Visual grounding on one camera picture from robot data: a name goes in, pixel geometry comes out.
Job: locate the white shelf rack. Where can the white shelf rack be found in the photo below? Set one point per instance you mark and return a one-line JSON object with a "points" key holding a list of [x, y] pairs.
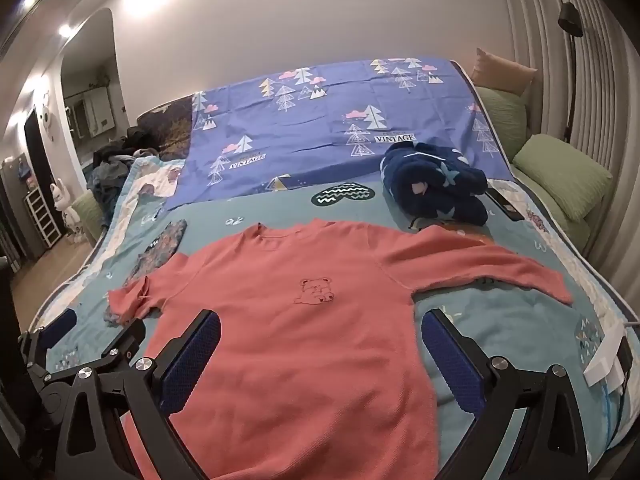
{"points": [[42, 217]]}

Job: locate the teal patterned quilt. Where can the teal patterned quilt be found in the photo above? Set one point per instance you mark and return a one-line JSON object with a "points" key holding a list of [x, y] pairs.
{"points": [[532, 330]]}

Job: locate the black remote control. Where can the black remote control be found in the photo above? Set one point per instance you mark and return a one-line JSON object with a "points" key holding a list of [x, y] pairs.
{"points": [[504, 205]]}

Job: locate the green pillow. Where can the green pillow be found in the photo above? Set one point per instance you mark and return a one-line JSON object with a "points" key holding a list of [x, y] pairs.
{"points": [[575, 181], [507, 112]]}

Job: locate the pink knit sweater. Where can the pink knit sweater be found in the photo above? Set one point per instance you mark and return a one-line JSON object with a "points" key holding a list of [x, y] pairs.
{"points": [[317, 374]]}

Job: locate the green cushion left side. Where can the green cushion left side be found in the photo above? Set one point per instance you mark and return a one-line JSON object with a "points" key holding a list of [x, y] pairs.
{"points": [[90, 216]]}

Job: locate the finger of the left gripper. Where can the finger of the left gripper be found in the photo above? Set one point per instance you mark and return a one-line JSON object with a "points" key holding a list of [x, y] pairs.
{"points": [[117, 347], [35, 345]]}

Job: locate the dark patterned pillow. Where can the dark patterned pillow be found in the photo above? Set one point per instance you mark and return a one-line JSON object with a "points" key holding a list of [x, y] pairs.
{"points": [[170, 126]]}

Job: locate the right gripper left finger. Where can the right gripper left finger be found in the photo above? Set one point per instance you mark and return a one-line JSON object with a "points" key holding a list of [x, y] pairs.
{"points": [[163, 390]]}

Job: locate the pile of dark clothes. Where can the pile of dark clothes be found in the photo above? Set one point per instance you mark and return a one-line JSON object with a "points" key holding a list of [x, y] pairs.
{"points": [[111, 166]]}

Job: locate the navy star fleece garment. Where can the navy star fleece garment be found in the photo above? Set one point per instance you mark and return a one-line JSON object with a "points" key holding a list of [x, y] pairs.
{"points": [[434, 182]]}

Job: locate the black floor lamp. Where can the black floor lamp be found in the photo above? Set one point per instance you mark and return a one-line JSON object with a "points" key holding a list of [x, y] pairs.
{"points": [[570, 21]]}

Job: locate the white bear figurine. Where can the white bear figurine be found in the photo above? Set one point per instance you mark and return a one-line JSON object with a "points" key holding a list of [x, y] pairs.
{"points": [[63, 204]]}

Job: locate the floral patterned folded garment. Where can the floral patterned folded garment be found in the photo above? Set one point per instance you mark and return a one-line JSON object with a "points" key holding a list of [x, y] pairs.
{"points": [[155, 254]]}

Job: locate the purple tree print sheet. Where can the purple tree print sheet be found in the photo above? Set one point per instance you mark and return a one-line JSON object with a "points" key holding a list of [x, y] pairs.
{"points": [[330, 122]]}

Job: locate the green pillow far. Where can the green pillow far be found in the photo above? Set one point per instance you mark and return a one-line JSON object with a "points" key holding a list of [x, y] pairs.
{"points": [[507, 112]]}

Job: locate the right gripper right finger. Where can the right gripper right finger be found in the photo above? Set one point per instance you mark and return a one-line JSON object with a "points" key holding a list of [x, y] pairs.
{"points": [[550, 443]]}

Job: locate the green pillow near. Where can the green pillow near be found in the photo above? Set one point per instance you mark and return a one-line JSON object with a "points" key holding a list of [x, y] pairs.
{"points": [[575, 181]]}

